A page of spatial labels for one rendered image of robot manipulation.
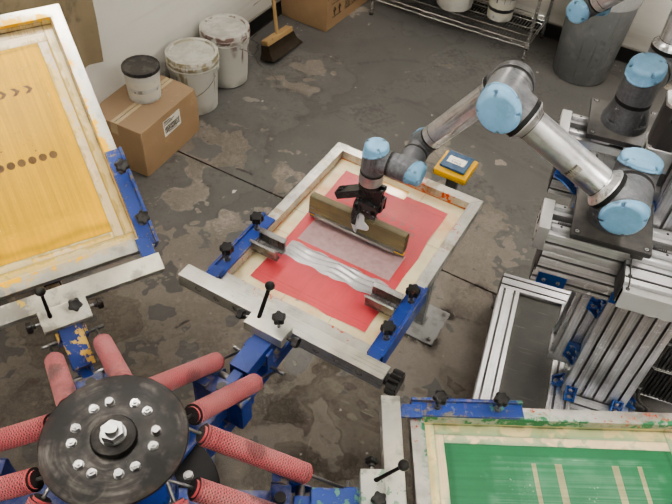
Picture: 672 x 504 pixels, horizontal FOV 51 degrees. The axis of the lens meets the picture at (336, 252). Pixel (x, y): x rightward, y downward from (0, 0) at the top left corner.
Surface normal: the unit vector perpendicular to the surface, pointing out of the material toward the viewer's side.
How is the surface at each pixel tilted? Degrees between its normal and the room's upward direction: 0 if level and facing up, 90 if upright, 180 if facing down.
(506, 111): 87
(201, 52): 0
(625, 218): 94
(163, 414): 0
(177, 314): 0
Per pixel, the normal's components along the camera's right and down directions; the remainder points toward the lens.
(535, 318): 0.06, -0.68
